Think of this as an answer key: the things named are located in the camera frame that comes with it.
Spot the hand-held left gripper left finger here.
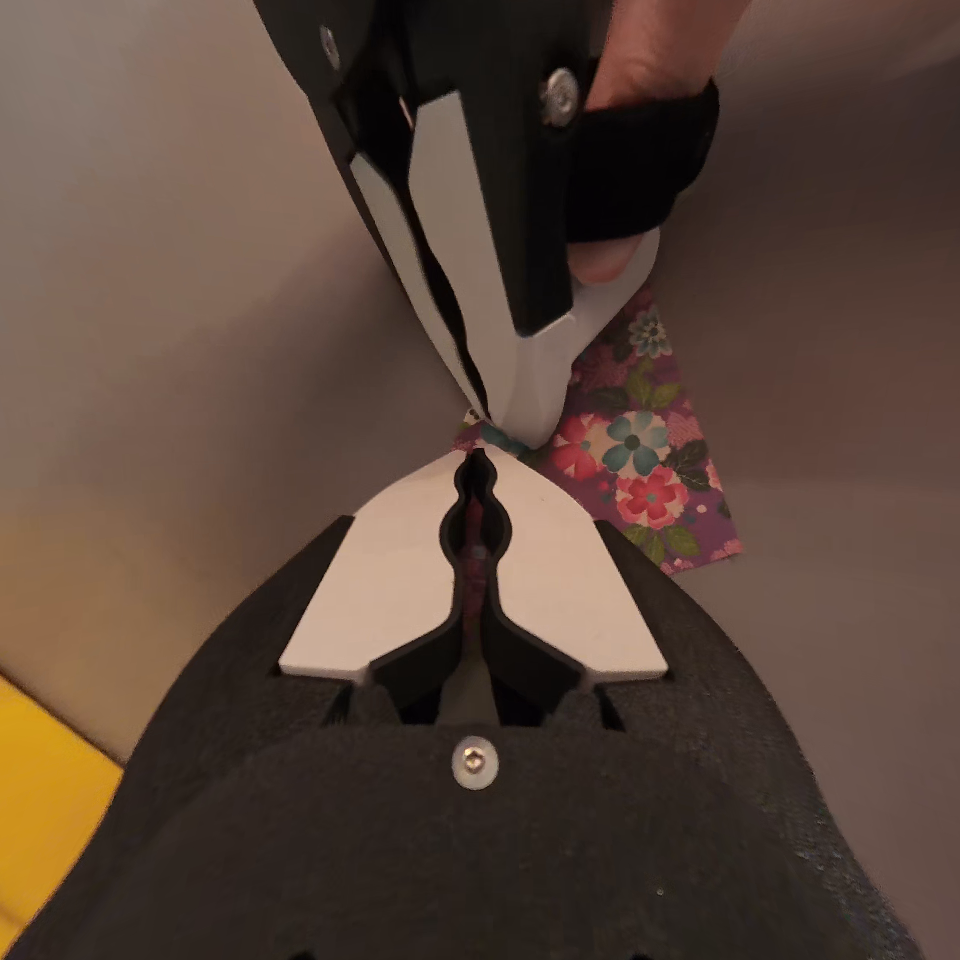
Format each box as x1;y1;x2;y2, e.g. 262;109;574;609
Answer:
277;448;483;727

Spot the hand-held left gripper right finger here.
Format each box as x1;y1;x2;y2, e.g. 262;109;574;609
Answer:
474;444;670;727

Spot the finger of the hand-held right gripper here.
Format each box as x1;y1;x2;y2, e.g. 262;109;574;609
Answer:
408;90;580;451
349;151;494;421

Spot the purple floral origami paper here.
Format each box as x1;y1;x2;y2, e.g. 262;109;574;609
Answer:
452;285;744;579

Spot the person's right hand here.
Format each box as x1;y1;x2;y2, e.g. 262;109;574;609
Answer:
566;0;753;286

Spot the yellow board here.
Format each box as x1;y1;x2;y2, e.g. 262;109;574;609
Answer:
0;672;126;942

